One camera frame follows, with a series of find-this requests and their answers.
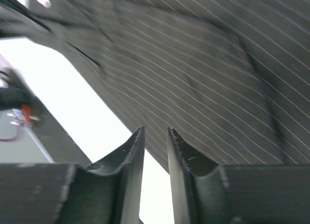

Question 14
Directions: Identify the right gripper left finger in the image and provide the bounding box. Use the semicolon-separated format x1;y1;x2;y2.
0;127;145;224

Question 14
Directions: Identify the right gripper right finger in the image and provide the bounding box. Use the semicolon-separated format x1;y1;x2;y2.
167;128;310;224

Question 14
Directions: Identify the black pinstripe long sleeve shirt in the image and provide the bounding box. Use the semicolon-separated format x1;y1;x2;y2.
0;0;310;168

